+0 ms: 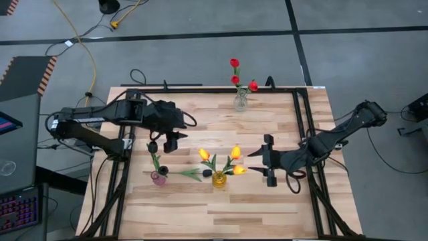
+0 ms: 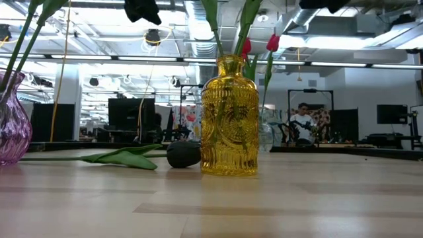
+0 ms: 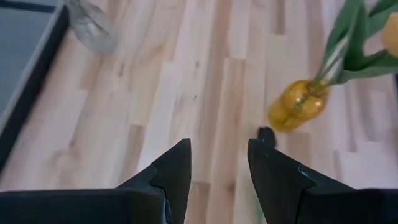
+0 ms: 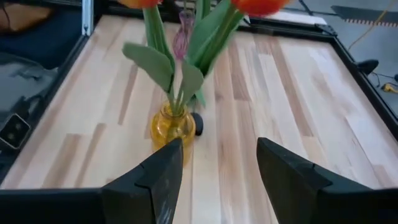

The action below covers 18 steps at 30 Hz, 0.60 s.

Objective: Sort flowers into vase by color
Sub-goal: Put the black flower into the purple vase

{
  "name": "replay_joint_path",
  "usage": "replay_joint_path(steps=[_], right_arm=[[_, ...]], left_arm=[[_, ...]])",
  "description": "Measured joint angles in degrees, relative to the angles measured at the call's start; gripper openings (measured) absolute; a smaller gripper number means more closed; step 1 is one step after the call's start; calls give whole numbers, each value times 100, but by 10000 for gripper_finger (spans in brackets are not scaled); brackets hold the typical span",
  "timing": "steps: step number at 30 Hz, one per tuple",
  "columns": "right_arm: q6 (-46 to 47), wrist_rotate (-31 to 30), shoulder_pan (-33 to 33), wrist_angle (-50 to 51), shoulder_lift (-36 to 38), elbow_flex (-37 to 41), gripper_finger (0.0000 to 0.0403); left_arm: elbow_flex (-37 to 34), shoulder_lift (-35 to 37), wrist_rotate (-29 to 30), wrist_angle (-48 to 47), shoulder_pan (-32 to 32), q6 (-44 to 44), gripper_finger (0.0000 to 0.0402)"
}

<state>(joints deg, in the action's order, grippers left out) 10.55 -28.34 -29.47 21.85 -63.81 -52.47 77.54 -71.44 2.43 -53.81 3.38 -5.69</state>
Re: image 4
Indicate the silver aluminium profile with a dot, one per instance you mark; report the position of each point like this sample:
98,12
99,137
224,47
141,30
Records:
87,17

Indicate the black glossy bag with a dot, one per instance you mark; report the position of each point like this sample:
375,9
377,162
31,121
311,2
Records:
25,87

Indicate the black stereo camera box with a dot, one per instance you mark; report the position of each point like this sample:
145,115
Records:
14,130

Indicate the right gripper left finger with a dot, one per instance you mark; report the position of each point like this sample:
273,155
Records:
149,193

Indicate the dark mat striped edge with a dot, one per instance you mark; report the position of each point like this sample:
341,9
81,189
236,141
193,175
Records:
363,14

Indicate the brown bag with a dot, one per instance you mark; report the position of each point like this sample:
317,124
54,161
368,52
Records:
21,17

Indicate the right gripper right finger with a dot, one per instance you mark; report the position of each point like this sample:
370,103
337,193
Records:
304,199

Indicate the pink glass vase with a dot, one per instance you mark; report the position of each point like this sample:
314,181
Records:
182,43

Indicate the black round stand base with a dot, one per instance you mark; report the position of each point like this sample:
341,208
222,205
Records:
368,66

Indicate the yellow glass vase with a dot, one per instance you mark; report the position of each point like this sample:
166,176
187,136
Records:
171,127

